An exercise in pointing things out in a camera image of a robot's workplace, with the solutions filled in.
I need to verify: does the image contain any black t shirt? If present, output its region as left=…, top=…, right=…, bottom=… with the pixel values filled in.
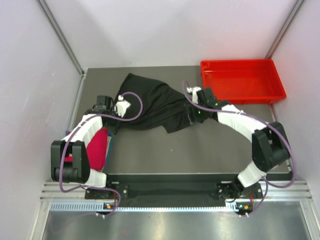
left=117, top=73, right=190, bottom=134

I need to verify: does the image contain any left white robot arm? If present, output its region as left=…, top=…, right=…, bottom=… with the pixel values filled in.
left=50, top=95, right=131, bottom=199

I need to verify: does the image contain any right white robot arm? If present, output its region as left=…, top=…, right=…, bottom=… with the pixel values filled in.
left=182, top=86, right=294, bottom=198

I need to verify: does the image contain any red folded t shirt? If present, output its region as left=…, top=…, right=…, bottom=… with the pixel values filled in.
left=64, top=128, right=109, bottom=172

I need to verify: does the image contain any red plastic bin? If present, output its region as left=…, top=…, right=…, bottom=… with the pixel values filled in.
left=200, top=59, right=287, bottom=105

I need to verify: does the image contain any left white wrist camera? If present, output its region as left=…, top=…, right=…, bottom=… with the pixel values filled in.
left=113, top=95, right=131, bottom=118

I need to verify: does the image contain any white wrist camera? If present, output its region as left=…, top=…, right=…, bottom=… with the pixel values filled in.
left=113, top=95, right=131, bottom=118
left=186, top=86, right=202, bottom=104

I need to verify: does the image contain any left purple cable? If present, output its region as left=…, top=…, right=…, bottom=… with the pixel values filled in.
left=58, top=91, right=144, bottom=216

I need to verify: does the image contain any purple cable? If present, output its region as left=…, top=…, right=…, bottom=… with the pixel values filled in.
left=58, top=91, right=144, bottom=216
left=183, top=79, right=297, bottom=216

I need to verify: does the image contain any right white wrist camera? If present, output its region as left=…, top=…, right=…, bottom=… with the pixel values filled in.
left=186, top=86, right=202, bottom=104

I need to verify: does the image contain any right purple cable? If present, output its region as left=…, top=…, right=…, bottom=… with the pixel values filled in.
left=183, top=79, right=297, bottom=216

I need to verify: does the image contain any left aluminium corner post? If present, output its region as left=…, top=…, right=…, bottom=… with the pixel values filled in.
left=36, top=0, right=86, bottom=77

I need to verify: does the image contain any aluminium corner post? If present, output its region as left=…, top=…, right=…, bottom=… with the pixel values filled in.
left=36, top=0, right=86, bottom=77
left=264, top=0, right=306, bottom=59

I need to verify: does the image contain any grey slotted cable duct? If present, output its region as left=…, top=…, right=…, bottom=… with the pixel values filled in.
left=50, top=201, right=249, bottom=213

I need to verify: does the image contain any right aluminium corner post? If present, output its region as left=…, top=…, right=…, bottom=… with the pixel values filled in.
left=264, top=0, right=306, bottom=59

